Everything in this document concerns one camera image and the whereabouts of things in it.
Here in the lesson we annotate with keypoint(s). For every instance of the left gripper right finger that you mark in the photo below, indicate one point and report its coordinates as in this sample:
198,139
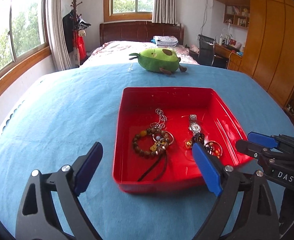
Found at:
257,217

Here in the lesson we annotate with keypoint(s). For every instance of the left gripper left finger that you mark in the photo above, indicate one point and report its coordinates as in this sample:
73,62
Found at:
37,217

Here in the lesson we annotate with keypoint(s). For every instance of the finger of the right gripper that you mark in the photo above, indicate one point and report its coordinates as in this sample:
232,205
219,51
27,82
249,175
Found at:
274,139
277,160

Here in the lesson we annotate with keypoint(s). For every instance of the dark metal bangle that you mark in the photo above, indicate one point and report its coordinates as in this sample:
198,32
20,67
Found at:
214,148

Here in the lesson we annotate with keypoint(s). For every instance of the silver wrist watch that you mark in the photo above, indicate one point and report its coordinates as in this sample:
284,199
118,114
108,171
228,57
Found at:
194,126

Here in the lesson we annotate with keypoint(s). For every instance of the wooden wardrobe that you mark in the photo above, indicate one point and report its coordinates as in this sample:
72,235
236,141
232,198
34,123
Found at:
269,48

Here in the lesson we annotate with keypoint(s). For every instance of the blue bed blanket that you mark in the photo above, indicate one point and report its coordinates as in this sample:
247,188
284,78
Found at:
65,113

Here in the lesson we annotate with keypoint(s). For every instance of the wooden desk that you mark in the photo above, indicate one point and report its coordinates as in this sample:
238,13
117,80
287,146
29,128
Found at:
233,59

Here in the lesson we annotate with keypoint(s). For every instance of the red metal tin box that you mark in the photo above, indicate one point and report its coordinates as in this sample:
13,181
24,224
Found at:
136,168

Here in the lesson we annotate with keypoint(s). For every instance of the green avocado plush toy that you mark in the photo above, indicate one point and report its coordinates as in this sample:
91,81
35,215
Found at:
159,60

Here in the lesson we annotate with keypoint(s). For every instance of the folded clothes pile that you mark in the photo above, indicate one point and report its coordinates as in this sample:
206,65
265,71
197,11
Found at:
165,41

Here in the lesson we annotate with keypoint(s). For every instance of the pink floral bedsheet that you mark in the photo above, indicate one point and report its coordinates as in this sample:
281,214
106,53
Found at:
116,52

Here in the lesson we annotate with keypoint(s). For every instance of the red bag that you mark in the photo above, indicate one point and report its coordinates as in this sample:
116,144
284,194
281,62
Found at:
79,45

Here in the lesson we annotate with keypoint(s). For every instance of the left wooden window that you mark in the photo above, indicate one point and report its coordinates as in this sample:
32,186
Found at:
23,38

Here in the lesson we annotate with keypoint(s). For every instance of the wooden window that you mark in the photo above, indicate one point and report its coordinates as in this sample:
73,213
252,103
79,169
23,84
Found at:
23,38
127,10

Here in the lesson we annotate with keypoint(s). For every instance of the right beige curtain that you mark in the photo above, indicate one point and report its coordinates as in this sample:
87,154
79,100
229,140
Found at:
164,12

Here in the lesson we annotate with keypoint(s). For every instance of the beige curtain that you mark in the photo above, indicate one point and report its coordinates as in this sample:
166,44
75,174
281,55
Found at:
164,12
56,38

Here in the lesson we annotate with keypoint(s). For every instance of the dark wooden headboard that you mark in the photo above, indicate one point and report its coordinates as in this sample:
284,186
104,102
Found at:
138,31

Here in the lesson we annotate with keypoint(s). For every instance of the left beige curtain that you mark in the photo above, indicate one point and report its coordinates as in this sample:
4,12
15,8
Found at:
56,38

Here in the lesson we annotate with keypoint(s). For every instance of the coat rack with clothes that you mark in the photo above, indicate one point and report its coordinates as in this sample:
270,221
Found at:
73,21

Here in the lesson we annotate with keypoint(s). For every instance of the back wooden window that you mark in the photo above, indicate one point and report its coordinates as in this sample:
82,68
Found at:
127,10

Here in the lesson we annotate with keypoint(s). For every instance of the wall bookshelf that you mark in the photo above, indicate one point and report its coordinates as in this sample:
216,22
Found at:
237,15

